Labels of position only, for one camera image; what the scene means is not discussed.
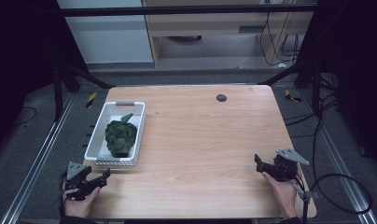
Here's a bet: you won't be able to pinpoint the thin black floor cable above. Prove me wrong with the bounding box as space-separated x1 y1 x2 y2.
12 105 38 127

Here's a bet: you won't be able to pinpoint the yellow black striped tape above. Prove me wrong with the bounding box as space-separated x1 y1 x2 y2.
284 89 303 104
85 91 98 109

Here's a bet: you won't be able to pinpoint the black looped cable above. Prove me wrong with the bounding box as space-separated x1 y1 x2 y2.
310 115 373 216

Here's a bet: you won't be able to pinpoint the white cabinet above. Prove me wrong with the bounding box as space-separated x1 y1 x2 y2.
56 0 155 65

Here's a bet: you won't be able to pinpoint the white plastic basket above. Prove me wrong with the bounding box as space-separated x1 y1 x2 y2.
84 101 147 167

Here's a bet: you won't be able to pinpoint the dark green cloth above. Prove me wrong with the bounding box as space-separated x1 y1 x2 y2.
104 112 138 159

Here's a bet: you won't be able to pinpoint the black hanging cables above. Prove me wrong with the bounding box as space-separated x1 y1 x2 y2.
258 11 300 67

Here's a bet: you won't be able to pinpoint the wooden desk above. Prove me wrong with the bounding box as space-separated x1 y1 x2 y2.
141 0 319 68

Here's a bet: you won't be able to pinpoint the black tripod stand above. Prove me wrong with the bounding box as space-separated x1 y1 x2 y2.
51 58 116 123
258 58 338 117

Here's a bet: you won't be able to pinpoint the black horizontal frame bar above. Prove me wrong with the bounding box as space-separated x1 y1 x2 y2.
57 4 319 18

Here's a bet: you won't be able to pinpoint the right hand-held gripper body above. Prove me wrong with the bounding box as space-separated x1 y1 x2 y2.
271 147 311 183

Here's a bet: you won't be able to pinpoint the dark curtain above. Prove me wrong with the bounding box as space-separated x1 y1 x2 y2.
297 0 377 172
0 0 89 153

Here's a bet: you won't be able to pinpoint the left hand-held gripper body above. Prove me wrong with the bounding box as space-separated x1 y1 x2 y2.
63 161 98 202

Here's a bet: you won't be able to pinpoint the person's left hand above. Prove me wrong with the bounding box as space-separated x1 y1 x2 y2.
63 186 103 218

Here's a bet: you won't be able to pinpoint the aluminium floor rail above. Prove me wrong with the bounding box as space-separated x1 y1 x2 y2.
0 92 77 224
300 89 377 224

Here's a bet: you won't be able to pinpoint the person's right hand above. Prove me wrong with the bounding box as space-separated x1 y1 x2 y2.
260 163 304 220

